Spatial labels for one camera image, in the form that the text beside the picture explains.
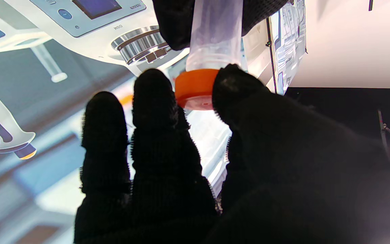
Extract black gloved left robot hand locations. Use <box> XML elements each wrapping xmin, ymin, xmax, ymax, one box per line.
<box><xmin>153</xmin><ymin>0</ymin><xmax>288</xmax><ymax>51</ymax></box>

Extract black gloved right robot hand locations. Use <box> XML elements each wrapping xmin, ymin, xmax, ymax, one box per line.
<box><xmin>73</xmin><ymin>64</ymin><xmax>390</xmax><ymax>244</ymax></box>

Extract clear plastic test tube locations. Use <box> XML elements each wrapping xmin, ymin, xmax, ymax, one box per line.
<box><xmin>186</xmin><ymin>0</ymin><xmax>247</xmax><ymax>74</ymax></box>

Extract orange tube cap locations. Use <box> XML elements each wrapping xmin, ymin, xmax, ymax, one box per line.
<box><xmin>175</xmin><ymin>69</ymin><xmax>221</xmax><ymax>111</ymax></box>

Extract black backdrop stand pole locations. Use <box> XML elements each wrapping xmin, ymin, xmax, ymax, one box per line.
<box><xmin>265</xmin><ymin>17</ymin><xmax>279</xmax><ymax>95</ymax></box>

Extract printed laboratory backdrop banner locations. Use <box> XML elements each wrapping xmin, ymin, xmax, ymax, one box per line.
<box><xmin>0</xmin><ymin>0</ymin><xmax>308</xmax><ymax>244</ymax></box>

